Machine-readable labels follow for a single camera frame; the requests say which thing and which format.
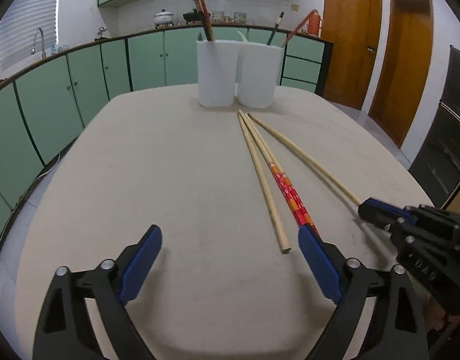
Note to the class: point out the dark cabinet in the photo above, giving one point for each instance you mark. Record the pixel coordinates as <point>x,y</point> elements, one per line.
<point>447,127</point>

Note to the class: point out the wooden chopstick red end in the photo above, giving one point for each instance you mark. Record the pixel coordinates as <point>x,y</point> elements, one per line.
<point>299,26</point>
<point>308,159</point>
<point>286,187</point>

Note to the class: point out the white window blind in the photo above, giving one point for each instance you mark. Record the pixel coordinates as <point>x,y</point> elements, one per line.
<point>24,18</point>

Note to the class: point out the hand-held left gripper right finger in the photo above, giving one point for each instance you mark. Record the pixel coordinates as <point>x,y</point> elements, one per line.
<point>320,266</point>

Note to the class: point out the black chopstick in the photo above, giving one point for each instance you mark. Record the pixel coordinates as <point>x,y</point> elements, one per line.
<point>277,26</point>
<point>198,9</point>

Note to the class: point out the white plastic utensil holder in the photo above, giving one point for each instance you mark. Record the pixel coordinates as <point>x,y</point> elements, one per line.
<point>218,75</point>

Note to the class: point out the bottles by sink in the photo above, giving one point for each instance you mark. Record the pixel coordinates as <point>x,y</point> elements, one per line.
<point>58,48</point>

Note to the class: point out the white cooking pot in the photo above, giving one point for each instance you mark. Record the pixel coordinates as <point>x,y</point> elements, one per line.
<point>163,18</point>

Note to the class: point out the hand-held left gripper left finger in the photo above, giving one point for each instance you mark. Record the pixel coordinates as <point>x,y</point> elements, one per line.
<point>142,266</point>

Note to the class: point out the green base cabinets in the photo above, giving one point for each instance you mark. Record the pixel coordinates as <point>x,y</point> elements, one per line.
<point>46,101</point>

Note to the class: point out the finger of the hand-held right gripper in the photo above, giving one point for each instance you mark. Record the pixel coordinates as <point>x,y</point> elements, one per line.
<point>391,210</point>
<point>378,215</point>

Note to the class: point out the black wok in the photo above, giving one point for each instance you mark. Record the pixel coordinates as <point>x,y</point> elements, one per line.
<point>190,17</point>

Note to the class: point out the plain wooden chopstick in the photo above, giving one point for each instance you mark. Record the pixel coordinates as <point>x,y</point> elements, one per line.
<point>263,183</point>

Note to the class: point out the metal kettle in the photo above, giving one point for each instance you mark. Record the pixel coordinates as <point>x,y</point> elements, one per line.
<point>101,33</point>

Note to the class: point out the wooden door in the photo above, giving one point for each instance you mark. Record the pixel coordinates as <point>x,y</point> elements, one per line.
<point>350,37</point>
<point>402,67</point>

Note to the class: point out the metal kitchen faucet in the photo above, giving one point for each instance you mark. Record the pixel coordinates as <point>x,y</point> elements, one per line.
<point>39,32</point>

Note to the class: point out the orange thermos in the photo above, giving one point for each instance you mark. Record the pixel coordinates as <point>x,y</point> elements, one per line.
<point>315,22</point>

